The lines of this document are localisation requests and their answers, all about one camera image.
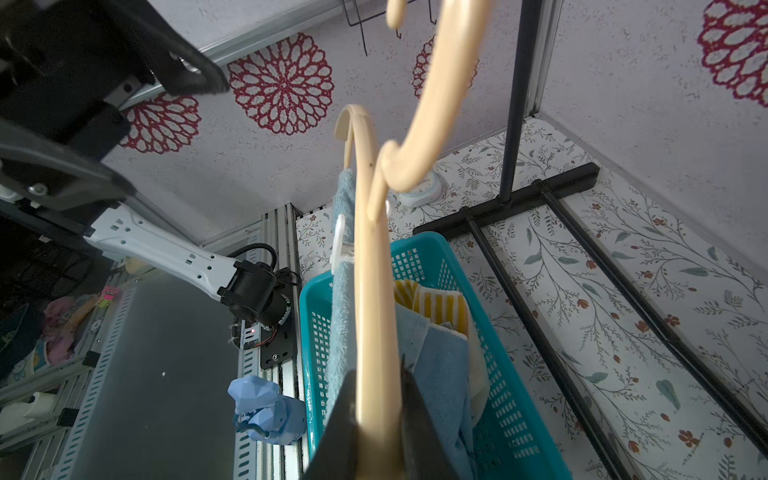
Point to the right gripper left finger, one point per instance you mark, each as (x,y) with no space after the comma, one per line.
(336,455)

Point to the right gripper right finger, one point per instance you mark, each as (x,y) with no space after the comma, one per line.
(423,454)

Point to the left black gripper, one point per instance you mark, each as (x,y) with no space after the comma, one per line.
(66,69)

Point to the blue hello towel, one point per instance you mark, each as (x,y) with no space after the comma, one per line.
(438,359)

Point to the teal plain towel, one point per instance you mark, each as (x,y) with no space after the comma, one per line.
(342,357)

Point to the yellow striped towel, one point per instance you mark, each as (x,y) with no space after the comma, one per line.
(450,309)

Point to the white clothespin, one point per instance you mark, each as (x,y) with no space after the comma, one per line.
(343,243)

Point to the beige plastic hanger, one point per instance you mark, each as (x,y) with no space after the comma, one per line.
(397,167)

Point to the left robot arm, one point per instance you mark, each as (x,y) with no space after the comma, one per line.
(255,293)

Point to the teal plastic basket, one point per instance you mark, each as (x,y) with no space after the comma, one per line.
(511,440)

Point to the white round clock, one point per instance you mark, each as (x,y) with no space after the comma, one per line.
(428,190)

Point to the black clothes rack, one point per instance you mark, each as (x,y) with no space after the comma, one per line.
(550,192)

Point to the black wire wall rack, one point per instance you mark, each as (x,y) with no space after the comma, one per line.
(358,14)

